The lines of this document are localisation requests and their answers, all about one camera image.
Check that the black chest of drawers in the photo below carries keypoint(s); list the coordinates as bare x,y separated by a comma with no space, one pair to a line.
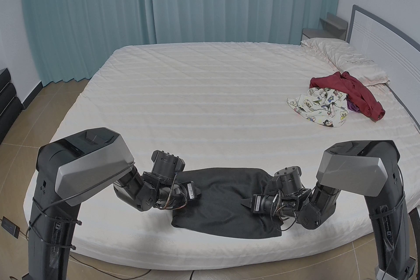
8,104

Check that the bed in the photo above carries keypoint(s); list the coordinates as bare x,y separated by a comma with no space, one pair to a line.
203,91

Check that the black T-shirt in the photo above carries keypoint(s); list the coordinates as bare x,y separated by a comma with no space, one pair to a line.
223,203

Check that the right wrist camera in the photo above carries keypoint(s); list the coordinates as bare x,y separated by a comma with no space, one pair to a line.
273,183

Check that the dark red garment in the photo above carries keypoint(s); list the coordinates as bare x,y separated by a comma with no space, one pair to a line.
361,95

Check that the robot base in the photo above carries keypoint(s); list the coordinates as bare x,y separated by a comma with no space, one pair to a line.
381,274

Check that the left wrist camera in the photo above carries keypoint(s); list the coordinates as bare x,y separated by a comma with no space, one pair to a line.
181,164

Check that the white printed garment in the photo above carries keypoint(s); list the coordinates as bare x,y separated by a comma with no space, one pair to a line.
318,108

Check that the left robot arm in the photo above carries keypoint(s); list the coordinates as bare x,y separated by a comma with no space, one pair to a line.
92,163

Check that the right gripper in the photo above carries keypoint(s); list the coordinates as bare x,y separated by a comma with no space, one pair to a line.
265,205

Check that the purple garment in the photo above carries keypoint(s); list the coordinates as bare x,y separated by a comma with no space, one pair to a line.
352,106

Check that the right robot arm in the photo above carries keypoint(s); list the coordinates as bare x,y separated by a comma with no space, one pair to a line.
351,170

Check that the cream pillow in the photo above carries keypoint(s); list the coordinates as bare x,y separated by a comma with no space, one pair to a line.
347,55

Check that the black power adapter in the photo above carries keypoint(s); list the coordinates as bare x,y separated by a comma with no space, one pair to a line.
10,226

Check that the grey bedside table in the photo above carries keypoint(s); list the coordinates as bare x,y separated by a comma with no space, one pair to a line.
313,33

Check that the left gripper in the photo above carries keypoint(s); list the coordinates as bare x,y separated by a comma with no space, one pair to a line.
189,192

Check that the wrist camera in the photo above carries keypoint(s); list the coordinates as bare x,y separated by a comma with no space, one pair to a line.
181,164
273,183

